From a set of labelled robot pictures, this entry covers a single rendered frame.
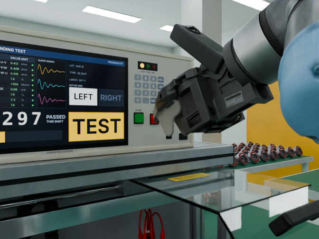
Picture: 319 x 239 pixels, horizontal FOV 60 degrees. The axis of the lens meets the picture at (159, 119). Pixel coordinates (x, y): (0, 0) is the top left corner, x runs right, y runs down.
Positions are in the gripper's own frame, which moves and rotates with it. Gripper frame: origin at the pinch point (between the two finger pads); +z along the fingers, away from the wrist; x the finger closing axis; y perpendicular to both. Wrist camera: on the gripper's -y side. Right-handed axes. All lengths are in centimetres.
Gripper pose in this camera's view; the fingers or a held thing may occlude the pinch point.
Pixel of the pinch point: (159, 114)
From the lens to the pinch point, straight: 48.9
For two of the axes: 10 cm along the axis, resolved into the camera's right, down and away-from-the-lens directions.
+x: 8.1, -0.1, 5.9
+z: -5.3, 4.1, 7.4
